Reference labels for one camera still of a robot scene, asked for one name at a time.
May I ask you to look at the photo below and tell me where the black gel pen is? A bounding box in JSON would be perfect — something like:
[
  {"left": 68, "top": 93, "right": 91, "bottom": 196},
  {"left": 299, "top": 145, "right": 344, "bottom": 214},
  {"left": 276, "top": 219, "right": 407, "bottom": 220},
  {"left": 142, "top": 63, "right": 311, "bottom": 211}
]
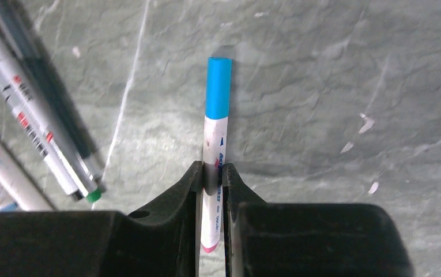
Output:
[{"left": 0, "top": 1, "right": 103, "bottom": 198}]

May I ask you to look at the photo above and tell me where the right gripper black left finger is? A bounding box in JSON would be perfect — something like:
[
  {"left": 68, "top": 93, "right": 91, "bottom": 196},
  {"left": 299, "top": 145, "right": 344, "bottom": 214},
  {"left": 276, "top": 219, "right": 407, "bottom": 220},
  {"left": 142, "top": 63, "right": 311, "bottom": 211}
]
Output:
[{"left": 0, "top": 162, "right": 202, "bottom": 276}]

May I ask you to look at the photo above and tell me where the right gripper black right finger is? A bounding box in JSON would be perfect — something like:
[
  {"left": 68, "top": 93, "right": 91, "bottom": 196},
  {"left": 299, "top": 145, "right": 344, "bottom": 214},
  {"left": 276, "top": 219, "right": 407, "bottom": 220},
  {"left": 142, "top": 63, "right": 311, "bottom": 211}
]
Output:
[{"left": 222, "top": 164, "right": 415, "bottom": 276}]

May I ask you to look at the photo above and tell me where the green tip pen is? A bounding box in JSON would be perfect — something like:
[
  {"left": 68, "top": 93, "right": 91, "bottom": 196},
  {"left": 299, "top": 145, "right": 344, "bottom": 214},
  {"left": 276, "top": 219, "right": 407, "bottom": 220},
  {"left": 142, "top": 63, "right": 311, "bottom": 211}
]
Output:
[{"left": 0, "top": 37, "right": 101, "bottom": 203}]

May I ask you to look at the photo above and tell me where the mint cap yellow tip pen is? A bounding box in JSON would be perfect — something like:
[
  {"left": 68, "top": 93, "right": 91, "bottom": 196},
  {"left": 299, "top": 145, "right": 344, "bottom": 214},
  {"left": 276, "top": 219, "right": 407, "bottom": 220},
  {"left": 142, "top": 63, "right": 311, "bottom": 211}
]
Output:
[{"left": 0, "top": 142, "right": 55, "bottom": 211}]

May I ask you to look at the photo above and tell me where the blue cap pink tip pen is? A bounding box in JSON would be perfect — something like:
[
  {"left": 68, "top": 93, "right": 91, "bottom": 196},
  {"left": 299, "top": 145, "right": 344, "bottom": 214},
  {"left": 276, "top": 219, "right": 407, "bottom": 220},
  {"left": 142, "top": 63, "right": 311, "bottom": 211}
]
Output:
[{"left": 200, "top": 57, "right": 232, "bottom": 253}]

